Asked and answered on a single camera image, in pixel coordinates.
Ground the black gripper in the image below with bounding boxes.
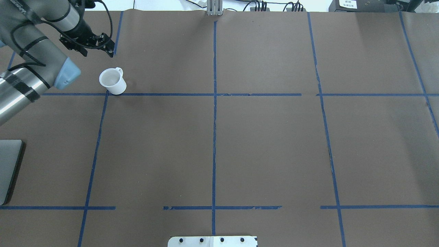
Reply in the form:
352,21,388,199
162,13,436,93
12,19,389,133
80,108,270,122
59,19,115,58

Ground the white plastic cup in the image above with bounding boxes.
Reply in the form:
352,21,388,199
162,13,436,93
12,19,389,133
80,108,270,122
99,67,127,95

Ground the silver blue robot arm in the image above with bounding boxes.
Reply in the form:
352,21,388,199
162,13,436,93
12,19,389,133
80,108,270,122
0,0,115,125

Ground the black box on table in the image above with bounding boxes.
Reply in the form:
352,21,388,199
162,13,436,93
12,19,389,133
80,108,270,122
328,0,400,13

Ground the aluminium frame post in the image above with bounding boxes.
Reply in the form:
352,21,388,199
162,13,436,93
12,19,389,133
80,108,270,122
206,0,224,16

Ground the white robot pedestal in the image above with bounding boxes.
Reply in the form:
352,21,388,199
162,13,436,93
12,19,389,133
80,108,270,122
167,236,258,247

